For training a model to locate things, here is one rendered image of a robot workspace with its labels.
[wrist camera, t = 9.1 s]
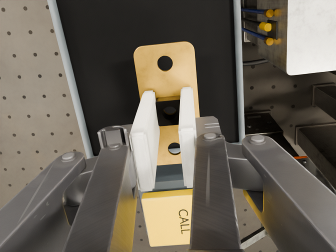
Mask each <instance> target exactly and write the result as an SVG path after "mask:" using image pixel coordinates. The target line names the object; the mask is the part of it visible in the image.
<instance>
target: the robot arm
mask: <svg viewBox="0 0 336 252"><path fill-rule="evenodd" d="M97 134H98V138H99V143H100V147H101V149H100V152H99V155H98V156H96V157H92V158H88V159H85V157H84V154H83V153H82V152H78V151H74V152H72V151H70V152H66V153H64V154H62V155H60V156H59V157H57V158H56V159H55V160H54V161H53V162H51V163H50V164H49V165H48V166H47V167H46V168H45V169H44V170H43V171H42V172H40V173H39V174H38V175H37V176H36V177H35V178H34V179H33V180H32V181H31V182H30V183H28V184H27V185H26V186H25V187H24V188H23V189H22V190H21V191H20V192H19V193H17V194H16V195H15V196H14V197H13V198H12V199H11V200H10V201H9V202H8V203H7V204H5V205H4V206H3V207H2V208H1V209H0V252H132V249H133V238H134V228H135V218H136V207H137V197H138V191H137V185H138V190H140V191H141V192H145V191H152V190H153V189H154V188H155V179H156V169H157V159H158V148H159V138H160V126H159V125H158V118H157V110H156V96H155V92H153V90H149V91H144V93H143V94H142V97H141V101H140V104H139V107H138V110H137V113H136V116H135V119H134V122H133V124H127V125H112V126H107V127H104V128H102V129H101V130H99V131H98V132H97ZM178 134H179V143H180V152H181V162H182V171H183V180H184V186H187V188H192V206H191V223H190V241H189V249H187V250H186V252H245V251H244V249H242V246H241V239H240V232H239V226H238V219H237V213H236V206H235V200H234V193H233V189H240V190H243V195H244V197H245V198H246V200H247V201H248V203H249V205H250V206H251V208H252V209H253V211H254V212H255V214H256V216H257V217H258V219H259V220H260V222H261V223H262V225H263V227H264V228H265V230H266V231H267V233H268V235H269V236H270V238H271V239H272V241H273V242H274V244H275V246H276V247H277V249H278V250H279V252H336V195H335V194H334V193H333V192H332V191H331V190H330V189H328V188H327V187H326V186H325V185H324V184H323V183H322V182H321V181H319V180H318V179H317V178H316V177H315V176H314V175H313V174H312V173H310V172H309V171H308V170H307V169H306V168H305V167H304V166H303V165H301V164H300V163H299V162H298V161H297V160H296V159H295V158H294V157H292V156H291V155H290V154H289V153H288V152H287V151H286V150H285V149H283V148H282V147H281V146H280V145H279V144H278V143H277V142H276V141H274V140H273V139H272V138H270V137H269V136H265V135H262V134H260V135H259V134H255V135H250V136H247V137H245V138H243V140H242V144H233V143H229V142H226V140H225V137H224V136H223V135H222V133H221V129H220V125H219V122H218V119H217V118H215V117H214V116H205V117H195V107H194V95H193V88H191V86H189V87H183V88H182V89H181V92H180V110H179V127H178ZM136 182H137V185H136ZM63 197H64V202H63Z"/></svg>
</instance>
